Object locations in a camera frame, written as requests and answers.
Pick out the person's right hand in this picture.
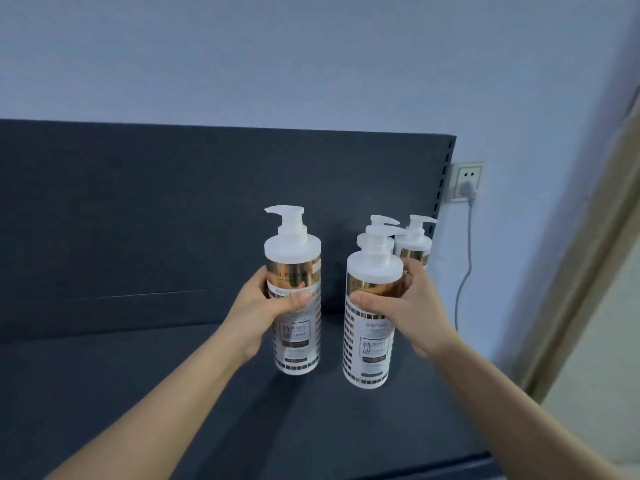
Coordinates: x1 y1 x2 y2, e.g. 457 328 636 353
349 257 459 361

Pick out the person's left hand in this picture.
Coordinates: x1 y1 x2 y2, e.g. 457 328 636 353
219 264 316 365

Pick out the dark grey shelf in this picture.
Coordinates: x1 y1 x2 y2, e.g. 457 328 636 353
0 118 496 480

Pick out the person's right forearm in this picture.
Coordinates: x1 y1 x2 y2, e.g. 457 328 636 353
425 334 629 480

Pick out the person's left forearm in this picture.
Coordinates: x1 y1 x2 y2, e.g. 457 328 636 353
45 322 251 480

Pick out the white door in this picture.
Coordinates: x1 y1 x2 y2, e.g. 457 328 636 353
542 244 640 465

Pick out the grey wall cable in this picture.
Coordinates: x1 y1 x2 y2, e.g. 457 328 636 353
453 199 475 331

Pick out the cream door frame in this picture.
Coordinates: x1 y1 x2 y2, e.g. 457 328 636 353
515 82 640 407

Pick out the white wall socket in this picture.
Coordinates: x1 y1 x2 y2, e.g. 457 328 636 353
445 161 486 204

